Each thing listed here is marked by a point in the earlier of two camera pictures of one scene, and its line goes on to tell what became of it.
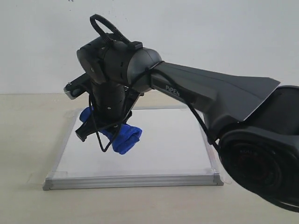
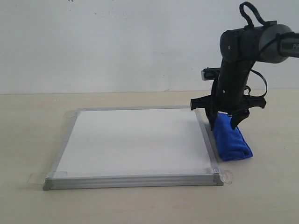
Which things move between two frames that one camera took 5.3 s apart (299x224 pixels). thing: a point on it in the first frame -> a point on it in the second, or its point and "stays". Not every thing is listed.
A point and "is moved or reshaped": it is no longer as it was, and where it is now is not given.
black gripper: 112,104 -> 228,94
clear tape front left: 39,178 stays
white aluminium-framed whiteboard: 173,151 stays
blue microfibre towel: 124,137 is moved or reshaped
